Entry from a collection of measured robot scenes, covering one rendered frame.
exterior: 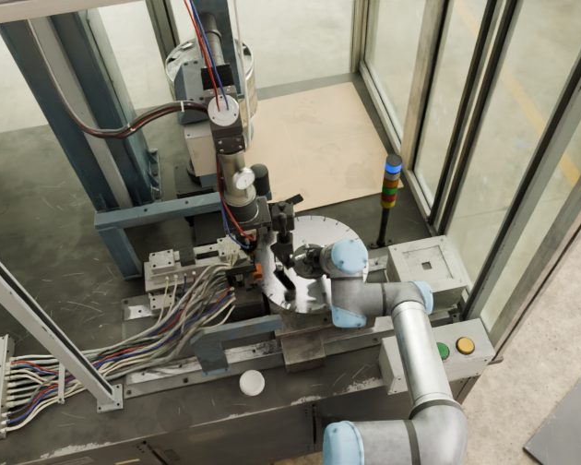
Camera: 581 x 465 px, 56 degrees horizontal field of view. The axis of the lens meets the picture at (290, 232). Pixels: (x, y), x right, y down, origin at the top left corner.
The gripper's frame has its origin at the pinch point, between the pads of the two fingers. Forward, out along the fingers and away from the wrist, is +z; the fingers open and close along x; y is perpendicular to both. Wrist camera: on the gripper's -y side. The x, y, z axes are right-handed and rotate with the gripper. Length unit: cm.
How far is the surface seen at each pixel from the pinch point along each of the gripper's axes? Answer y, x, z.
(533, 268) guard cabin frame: -38, 4, -40
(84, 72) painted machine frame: 63, -54, 4
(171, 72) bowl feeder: 40, -70, 39
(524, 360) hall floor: -106, 41, 68
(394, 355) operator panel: -16.7, 25.5, -8.1
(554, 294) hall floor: -131, 15, 78
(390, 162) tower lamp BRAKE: -18.6, -26.5, -9.2
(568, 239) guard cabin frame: -37, -1, -54
